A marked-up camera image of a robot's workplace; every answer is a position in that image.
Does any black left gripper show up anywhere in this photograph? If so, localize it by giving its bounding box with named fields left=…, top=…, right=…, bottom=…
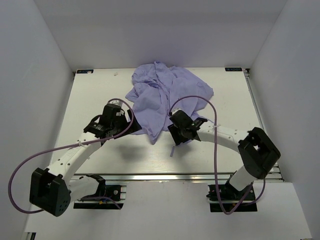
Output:
left=111, top=109, right=142, bottom=139

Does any lilac zip jacket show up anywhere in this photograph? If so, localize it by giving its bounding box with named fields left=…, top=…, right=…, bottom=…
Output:
left=125, top=61, right=214, bottom=145

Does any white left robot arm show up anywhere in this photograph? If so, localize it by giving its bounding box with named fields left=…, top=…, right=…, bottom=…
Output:
left=29, top=113, right=141, bottom=217

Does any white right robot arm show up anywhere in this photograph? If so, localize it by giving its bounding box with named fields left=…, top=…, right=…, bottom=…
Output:
left=168, top=116, right=281, bottom=200

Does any dark left corner label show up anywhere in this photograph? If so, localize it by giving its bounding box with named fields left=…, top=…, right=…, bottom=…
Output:
left=76, top=69, right=94, bottom=75

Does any white front cover board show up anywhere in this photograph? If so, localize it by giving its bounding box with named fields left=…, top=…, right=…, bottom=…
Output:
left=25, top=181, right=312, bottom=240

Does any dark table corner label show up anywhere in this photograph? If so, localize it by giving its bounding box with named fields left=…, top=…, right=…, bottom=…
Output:
left=224, top=67, right=243, bottom=72

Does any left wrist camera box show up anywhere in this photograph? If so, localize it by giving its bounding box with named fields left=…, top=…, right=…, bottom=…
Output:
left=98, top=103, right=125, bottom=127

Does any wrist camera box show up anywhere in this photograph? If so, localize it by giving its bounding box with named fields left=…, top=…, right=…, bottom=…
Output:
left=169, top=109, right=193, bottom=129
left=98, top=103, right=125, bottom=127

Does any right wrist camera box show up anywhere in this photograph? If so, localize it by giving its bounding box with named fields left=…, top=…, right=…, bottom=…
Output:
left=169, top=109, right=193, bottom=129

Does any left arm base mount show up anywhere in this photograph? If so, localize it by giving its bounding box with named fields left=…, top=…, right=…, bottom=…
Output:
left=67, top=174, right=127, bottom=210

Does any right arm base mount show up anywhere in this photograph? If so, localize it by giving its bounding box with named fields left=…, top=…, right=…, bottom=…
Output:
left=206, top=184, right=258, bottom=213

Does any aluminium table front rail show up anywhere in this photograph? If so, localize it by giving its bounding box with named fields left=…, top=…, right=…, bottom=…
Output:
left=71, top=171, right=283, bottom=182

